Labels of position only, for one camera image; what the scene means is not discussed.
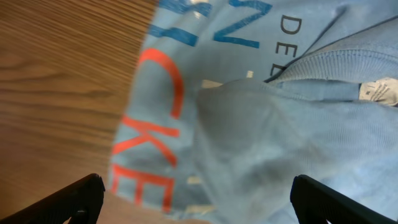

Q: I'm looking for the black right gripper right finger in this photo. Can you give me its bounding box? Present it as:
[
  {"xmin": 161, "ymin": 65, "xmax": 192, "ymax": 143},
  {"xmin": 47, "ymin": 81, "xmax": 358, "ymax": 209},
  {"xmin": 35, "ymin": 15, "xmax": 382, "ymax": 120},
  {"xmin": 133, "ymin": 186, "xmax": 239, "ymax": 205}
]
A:
[{"xmin": 290, "ymin": 175, "xmax": 397, "ymax": 224}]

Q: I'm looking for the light blue printed t-shirt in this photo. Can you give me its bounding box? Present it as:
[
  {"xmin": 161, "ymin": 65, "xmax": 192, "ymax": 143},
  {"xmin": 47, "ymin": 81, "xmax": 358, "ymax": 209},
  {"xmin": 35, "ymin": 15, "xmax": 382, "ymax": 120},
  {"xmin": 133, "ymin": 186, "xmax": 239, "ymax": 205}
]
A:
[{"xmin": 109, "ymin": 0, "xmax": 397, "ymax": 223}]

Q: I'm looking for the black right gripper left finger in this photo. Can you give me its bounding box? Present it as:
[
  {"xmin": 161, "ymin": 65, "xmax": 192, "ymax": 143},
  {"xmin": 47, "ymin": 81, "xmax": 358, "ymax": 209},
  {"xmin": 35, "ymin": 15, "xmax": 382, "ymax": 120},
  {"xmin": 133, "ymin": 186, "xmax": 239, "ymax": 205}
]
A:
[{"xmin": 1, "ymin": 173, "xmax": 105, "ymax": 224}]

